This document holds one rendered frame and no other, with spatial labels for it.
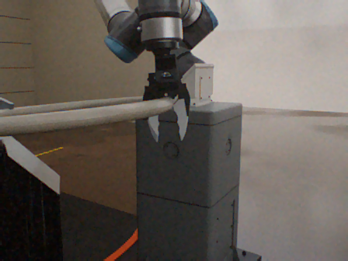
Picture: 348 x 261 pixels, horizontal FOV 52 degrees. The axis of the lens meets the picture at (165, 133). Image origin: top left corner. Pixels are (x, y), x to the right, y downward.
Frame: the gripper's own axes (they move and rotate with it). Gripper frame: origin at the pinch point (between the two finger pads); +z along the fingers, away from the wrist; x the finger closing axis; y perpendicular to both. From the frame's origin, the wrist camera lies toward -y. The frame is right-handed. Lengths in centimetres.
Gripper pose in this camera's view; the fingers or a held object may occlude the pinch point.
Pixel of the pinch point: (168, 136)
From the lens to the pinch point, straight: 78.1
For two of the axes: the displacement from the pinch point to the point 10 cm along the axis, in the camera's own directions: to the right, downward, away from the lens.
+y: -0.4, -1.3, 9.9
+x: -10.0, 0.8, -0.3
